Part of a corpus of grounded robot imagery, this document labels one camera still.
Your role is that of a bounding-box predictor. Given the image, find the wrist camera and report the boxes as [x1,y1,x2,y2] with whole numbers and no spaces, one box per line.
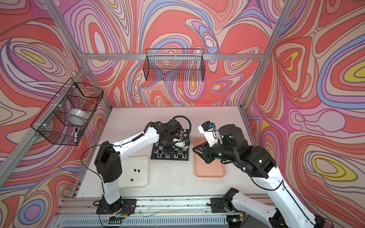
[173,139,190,149]
[198,121,219,147]

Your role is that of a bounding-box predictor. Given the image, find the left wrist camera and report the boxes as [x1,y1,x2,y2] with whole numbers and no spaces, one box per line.
[173,139,190,149]

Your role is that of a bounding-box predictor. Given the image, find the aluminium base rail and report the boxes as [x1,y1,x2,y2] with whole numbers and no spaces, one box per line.
[57,195,222,216]

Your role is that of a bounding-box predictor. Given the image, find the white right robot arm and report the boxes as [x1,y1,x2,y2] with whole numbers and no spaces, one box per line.
[193,121,326,228]

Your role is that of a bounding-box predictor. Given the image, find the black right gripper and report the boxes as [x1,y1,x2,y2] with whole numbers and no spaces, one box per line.
[192,139,238,164]

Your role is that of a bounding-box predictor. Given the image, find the silver tape roll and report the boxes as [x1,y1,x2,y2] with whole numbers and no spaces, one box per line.
[68,108,90,120]

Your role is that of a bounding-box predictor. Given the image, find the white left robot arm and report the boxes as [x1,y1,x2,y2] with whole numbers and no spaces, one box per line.
[94,117,182,215]

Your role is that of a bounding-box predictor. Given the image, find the black wire basket back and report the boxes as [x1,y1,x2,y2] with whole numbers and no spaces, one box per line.
[143,48,205,82]

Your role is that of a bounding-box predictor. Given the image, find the white plastic tray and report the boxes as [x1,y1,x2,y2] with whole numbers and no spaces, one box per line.
[118,156,150,189]

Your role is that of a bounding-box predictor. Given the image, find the black wire basket left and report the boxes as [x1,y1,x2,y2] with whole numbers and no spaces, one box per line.
[30,78,104,146]

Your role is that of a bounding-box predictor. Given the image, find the black and grey chessboard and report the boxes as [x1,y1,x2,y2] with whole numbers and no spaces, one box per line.
[150,129,191,161]

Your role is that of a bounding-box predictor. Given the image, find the black wire basket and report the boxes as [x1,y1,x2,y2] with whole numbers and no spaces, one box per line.
[30,78,104,146]
[143,48,205,82]

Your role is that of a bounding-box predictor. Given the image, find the pink plastic tray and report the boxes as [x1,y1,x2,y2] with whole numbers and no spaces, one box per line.
[194,153,226,178]

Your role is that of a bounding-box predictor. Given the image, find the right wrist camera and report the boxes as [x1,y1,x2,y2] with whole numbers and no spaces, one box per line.
[198,121,219,147]

